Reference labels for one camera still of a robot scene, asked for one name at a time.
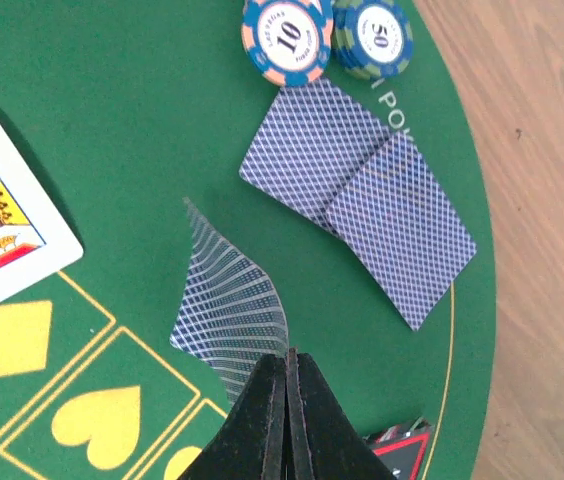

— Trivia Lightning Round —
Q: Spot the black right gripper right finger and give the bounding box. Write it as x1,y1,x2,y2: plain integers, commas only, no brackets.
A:
285,348,394,479

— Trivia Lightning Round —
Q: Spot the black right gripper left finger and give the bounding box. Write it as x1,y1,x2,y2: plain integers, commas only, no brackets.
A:
181,354,286,480

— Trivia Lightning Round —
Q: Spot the black red all-in triangle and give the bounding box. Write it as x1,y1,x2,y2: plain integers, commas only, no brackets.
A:
363,417,433,480

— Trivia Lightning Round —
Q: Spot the dealt blue playing card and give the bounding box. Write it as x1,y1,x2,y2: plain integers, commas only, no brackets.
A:
239,78,391,234

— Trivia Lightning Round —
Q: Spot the king of diamonds card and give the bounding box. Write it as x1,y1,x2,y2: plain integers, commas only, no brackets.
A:
0,124,84,302

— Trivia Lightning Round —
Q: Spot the round green poker mat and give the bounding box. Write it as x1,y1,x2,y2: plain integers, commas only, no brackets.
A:
0,1,495,479

